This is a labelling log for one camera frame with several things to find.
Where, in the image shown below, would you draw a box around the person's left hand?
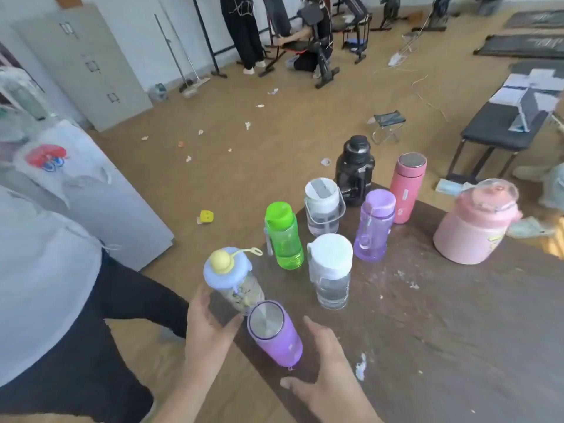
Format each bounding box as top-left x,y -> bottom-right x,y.
184,285 -> 244,383

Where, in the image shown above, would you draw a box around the person's right hand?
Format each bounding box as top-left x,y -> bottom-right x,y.
280,316 -> 382,423

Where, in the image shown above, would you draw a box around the person's left forearm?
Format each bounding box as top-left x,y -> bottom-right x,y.
150,370 -> 227,423

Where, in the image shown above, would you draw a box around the purple thermos steel lid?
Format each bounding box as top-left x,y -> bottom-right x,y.
246,300 -> 304,370

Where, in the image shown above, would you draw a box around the clear bottle blue lid yellow knob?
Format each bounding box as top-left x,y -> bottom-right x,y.
203,246 -> 265,318

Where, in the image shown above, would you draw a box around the green translucent water bottle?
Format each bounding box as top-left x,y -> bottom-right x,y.
263,202 -> 306,270

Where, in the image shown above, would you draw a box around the clear bottle white screw lid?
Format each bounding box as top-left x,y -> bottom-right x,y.
307,234 -> 354,311

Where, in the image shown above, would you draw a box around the white low cabinet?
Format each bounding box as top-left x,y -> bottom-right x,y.
57,141 -> 175,272

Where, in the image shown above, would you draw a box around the purple translucent water bottle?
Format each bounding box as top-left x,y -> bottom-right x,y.
353,189 -> 397,263

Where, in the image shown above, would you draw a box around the black water jug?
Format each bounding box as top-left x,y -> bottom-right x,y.
335,135 -> 376,207

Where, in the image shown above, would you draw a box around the scattered paper litter scraps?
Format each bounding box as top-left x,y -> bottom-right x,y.
140,88 -> 332,168

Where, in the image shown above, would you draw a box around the pink thermos steel lid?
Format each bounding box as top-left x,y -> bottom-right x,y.
390,152 -> 428,224

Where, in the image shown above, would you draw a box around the large pink water jug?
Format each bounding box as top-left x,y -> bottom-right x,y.
433,179 -> 523,265

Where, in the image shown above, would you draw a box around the white bag red blue print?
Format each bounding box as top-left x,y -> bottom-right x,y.
13,120 -> 112,208

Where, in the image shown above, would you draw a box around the light blue packet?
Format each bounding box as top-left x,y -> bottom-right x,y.
435,178 -> 464,197

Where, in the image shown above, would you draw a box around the small folding stool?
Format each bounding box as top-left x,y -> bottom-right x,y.
371,111 -> 404,144

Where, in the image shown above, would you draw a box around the black exercise machine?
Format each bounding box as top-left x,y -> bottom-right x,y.
259,0 -> 341,90

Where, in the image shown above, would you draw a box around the pale green plastic bag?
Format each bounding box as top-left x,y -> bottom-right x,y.
506,216 -> 557,239

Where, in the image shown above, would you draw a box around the black metal rack pole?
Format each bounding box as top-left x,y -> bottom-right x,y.
192,0 -> 228,79

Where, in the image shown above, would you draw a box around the grey metal filing cabinet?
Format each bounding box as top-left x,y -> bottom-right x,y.
12,3 -> 153,132

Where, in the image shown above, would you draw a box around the clear plastic wrapped clutter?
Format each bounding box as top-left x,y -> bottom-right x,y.
0,66 -> 59,147

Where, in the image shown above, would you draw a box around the black padded bench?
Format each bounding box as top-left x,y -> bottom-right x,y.
446,100 -> 554,184

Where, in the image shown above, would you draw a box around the black tripod stand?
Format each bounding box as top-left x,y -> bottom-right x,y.
412,0 -> 455,32
371,0 -> 409,31

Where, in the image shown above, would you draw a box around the grey folding stand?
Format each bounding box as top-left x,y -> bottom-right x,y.
509,89 -> 552,133

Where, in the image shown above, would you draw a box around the white papers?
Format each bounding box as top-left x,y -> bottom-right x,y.
489,69 -> 564,113

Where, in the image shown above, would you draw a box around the black floor mat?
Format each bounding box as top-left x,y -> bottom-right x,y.
473,33 -> 564,59
503,10 -> 564,29
508,60 -> 564,79

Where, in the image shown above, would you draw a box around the clear bottle white lid handle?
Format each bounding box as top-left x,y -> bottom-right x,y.
304,177 -> 346,237

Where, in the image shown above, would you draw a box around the broom with long handle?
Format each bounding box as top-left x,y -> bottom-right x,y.
160,4 -> 211,98

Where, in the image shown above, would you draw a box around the mop with long handle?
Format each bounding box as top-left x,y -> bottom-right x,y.
154,14 -> 195,95

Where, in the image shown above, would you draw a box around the white cable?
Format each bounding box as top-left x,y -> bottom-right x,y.
374,12 -> 449,124

